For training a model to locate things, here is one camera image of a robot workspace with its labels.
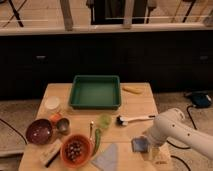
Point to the purple bowl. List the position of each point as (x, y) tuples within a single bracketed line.
[(39, 132)]

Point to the small metal cup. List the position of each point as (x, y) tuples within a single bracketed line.
[(63, 125)]

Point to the green plastic tray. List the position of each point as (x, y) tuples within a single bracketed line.
[(95, 92)]

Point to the blue sponge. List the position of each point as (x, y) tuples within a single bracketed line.
[(139, 144)]

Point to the wooden block eraser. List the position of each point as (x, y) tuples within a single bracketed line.
[(51, 152)]

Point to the orange bowl with beads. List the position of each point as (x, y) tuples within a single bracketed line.
[(76, 151)]

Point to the orange cup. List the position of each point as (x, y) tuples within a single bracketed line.
[(54, 118)]

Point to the dark blue floor device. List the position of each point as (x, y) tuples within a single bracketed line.
[(200, 99)]

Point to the green spoon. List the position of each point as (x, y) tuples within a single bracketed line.
[(103, 123)]

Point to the metal spoon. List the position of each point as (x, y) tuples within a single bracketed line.
[(91, 130)]

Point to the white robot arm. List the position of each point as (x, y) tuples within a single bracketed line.
[(169, 124)]

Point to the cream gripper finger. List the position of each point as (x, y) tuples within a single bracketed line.
[(153, 152)]

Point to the grey blue cloth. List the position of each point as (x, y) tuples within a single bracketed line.
[(107, 160)]

